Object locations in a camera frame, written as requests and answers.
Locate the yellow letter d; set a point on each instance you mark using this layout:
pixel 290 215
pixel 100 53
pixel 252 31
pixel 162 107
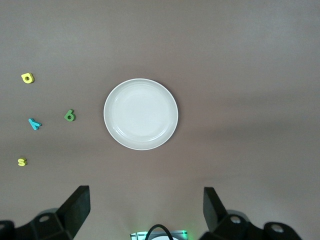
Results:
pixel 30 76

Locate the beige brown plate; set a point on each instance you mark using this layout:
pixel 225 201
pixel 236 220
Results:
pixel 141 113

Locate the teal letter y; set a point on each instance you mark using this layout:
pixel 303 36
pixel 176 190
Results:
pixel 33 123

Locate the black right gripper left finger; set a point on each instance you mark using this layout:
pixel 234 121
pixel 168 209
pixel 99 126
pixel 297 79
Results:
pixel 62 220

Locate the green letter g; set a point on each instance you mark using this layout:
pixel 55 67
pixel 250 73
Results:
pixel 68 117

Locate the yellow letter s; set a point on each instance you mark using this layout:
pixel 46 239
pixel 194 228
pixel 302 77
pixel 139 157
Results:
pixel 22 162

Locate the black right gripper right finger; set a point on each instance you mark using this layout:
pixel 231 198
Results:
pixel 225 225

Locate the brown paper table cover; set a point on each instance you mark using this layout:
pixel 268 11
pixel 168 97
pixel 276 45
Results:
pixel 225 50

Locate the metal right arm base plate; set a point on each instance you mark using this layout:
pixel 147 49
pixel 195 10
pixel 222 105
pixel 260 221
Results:
pixel 180 235

